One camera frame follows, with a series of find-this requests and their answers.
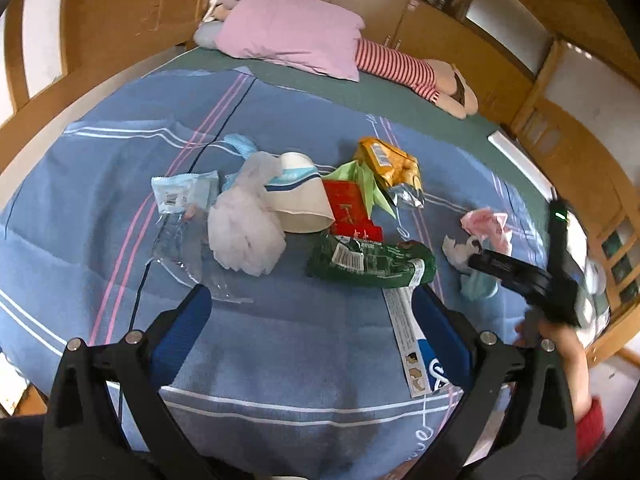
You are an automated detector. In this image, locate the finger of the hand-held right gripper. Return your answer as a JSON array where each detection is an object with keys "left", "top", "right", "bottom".
[{"left": 468, "top": 251, "right": 552, "bottom": 297}]

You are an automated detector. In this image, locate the wooden wardrobe with glass panel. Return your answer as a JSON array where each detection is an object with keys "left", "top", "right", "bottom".
[{"left": 0, "top": 0, "right": 218, "bottom": 128}]

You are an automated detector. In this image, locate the pink crumpled tissue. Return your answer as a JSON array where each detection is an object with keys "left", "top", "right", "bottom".
[{"left": 460, "top": 208, "right": 514, "bottom": 254}]

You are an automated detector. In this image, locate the white crumpled tissue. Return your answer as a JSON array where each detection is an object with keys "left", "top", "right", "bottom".
[{"left": 442, "top": 234, "right": 484, "bottom": 276}]

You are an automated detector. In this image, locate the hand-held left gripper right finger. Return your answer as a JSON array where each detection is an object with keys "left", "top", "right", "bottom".
[{"left": 400, "top": 284, "right": 582, "bottom": 480}]

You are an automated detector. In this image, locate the green bed sheet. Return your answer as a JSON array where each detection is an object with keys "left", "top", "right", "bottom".
[{"left": 160, "top": 46, "right": 557, "bottom": 213}]

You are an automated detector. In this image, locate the orange snack bag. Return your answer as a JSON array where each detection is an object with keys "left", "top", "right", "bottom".
[{"left": 355, "top": 136, "right": 427, "bottom": 210}]

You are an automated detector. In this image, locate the doll with striped legs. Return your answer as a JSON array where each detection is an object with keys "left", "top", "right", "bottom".
[{"left": 354, "top": 38, "right": 479, "bottom": 120}]

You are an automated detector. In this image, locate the white crumpled plastic bag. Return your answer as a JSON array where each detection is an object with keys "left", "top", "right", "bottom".
[{"left": 207, "top": 152, "right": 289, "bottom": 277}]

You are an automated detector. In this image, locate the person's right hand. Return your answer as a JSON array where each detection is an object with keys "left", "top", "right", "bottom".
[{"left": 514, "top": 310, "right": 576, "bottom": 356}]

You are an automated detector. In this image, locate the red cardboard box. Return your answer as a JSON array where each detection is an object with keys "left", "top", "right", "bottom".
[{"left": 322, "top": 180, "right": 386, "bottom": 242}]

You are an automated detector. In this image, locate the clear plastic wrapper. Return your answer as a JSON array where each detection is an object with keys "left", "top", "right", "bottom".
[{"left": 149, "top": 210, "right": 256, "bottom": 306}]

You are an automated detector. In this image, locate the green snack bag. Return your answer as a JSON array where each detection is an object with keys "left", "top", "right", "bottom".
[{"left": 306, "top": 232, "right": 437, "bottom": 290}]

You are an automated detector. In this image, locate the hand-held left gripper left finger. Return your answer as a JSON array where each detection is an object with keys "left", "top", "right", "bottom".
[{"left": 42, "top": 284, "right": 221, "bottom": 480}]

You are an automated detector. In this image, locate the wooden headboard cabinet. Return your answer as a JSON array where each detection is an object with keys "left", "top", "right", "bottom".
[{"left": 247, "top": 0, "right": 553, "bottom": 128}]

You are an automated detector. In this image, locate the long white blue carton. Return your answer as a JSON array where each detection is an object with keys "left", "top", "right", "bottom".
[{"left": 382, "top": 285, "right": 457, "bottom": 400}]

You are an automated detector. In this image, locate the white blue paper cup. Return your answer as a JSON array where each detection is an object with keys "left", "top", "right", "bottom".
[{"left": 262, "top": 151, "right": 336, "bottom": 235}]

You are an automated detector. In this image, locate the pink pillow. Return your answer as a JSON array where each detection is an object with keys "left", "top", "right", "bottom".
[{"left": 212, "top": 0, "right": 366, "bottom": 83}]

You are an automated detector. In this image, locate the light blue wrapper packet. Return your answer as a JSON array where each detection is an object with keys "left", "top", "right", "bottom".
[{"left": 151, "top": 170, "right": 221, "bottom": 216}]

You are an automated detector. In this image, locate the white bed rail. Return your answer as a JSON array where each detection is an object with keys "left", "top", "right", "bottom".
[{"left": 489, "top": 130, "right": 558, "bottom": 200}]

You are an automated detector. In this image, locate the green paper wrapper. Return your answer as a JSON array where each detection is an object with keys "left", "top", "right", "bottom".
[{"left": 322, "top": 159, "right": 402, "bottom": 219}]

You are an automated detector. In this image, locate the person's right forearm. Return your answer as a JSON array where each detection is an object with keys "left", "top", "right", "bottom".
[{"left": 552, "top": 332, "right": 607, "bottom": 463}]

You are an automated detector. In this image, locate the blue striped blanket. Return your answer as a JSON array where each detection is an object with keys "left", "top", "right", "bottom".
[{"left": 0, "top": 64, "right": 557, "bottom": 480}]

